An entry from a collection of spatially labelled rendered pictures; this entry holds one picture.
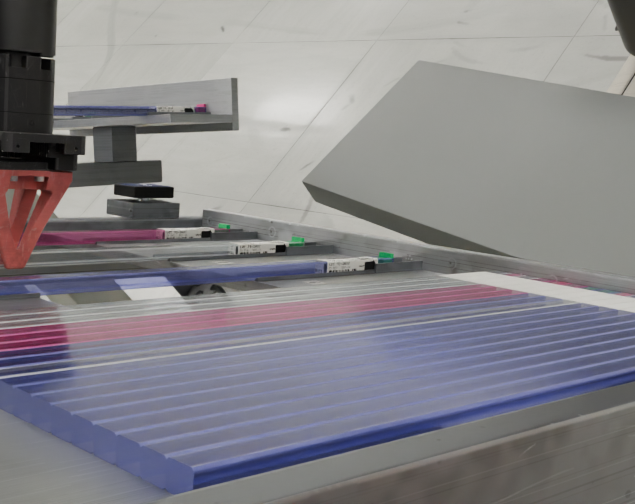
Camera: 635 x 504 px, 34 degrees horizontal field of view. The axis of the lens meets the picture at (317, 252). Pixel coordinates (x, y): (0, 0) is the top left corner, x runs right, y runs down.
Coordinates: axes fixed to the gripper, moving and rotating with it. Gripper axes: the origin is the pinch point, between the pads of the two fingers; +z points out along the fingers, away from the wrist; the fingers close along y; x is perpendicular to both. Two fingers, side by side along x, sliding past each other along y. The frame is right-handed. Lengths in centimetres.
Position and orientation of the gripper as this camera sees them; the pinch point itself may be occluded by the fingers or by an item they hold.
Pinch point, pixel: (8, 255)
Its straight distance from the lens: 79.2
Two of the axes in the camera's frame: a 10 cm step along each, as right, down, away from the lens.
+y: 7.0, 1.3, -7.0
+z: -0.7, 9.9, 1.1
